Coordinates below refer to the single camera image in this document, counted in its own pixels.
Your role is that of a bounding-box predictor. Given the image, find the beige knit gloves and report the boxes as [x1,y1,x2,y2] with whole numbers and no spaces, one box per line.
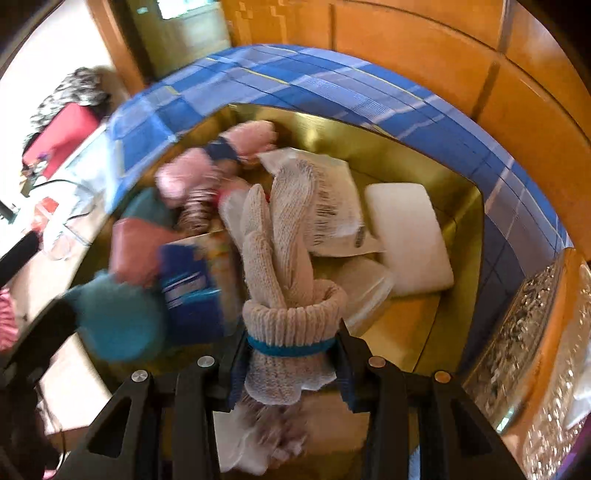
[241,164,348,407]

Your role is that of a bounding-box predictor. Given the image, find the white wet wipes pack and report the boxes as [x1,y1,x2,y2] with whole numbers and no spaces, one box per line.
[256,148,386,257]

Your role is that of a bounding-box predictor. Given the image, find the black white patterned cloth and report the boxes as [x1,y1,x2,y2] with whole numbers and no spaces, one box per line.
[28,67,114,139]

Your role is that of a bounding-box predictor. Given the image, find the white square pad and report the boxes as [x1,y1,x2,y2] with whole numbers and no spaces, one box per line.
[364,183,455,294]

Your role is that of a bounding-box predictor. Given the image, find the clear plastic packet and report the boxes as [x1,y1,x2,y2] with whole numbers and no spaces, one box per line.
[323,256,398,324]

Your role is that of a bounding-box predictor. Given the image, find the brown striped scrunchie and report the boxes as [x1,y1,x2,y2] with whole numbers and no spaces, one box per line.
[178,194,218,234]

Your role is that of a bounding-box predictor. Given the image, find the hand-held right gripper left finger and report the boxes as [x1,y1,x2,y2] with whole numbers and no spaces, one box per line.
[58,344,247,480]

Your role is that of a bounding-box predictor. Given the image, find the blue tissue packet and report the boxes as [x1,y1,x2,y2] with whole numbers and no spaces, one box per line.
[159,244,227,342]

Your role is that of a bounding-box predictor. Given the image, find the blue plush toy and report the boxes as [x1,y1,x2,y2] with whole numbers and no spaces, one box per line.
[62,189,174,361]

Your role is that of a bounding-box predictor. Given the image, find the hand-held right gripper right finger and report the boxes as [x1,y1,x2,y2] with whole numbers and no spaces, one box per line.
[335,318,527,480]

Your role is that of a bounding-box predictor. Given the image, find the purple carton box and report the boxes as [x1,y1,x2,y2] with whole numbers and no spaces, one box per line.
[549,452,591,480]

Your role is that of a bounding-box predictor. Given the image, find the pink towel blue band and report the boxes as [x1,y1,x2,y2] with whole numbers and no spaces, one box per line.
[156,121,278,208]

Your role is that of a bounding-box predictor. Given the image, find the red bag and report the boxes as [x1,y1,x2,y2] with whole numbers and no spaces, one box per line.
[22,102,100,168]

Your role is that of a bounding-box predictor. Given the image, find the gold tin box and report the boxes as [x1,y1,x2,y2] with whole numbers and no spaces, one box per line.
[85,104,485,462]

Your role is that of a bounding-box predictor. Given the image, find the wooden framed door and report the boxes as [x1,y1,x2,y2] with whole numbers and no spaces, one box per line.
[88,0,232,90]

